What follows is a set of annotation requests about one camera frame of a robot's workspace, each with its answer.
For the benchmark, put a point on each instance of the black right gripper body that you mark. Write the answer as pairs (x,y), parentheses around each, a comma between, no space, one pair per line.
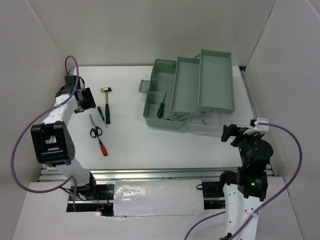
(246,140)

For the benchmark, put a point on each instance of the small hammer black handle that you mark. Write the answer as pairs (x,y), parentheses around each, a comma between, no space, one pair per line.
(106,91)

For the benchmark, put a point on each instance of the white foil cover sheet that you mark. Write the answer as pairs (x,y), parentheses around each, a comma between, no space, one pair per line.
(157,198)

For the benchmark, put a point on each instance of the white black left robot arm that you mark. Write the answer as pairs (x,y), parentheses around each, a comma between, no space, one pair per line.
(52,141)

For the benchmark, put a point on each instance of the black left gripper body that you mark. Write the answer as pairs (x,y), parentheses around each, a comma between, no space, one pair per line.
(80,108)

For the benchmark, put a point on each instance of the red handled screwdriver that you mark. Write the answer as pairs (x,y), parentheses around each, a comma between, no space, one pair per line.
(102,147)

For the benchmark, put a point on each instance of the green cantilever toolbox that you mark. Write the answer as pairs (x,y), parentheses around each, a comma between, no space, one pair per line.
(196,87)

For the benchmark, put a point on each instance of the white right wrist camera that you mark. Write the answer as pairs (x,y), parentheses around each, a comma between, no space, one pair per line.
(257,126)

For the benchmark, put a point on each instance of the large green handled screwdriver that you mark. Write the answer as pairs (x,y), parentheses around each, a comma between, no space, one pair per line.
(160,111)

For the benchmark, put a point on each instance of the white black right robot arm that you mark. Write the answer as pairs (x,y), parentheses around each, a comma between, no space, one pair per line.
(245,189)

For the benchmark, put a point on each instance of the black handled scissors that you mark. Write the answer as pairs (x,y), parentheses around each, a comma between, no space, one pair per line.
(95,131)

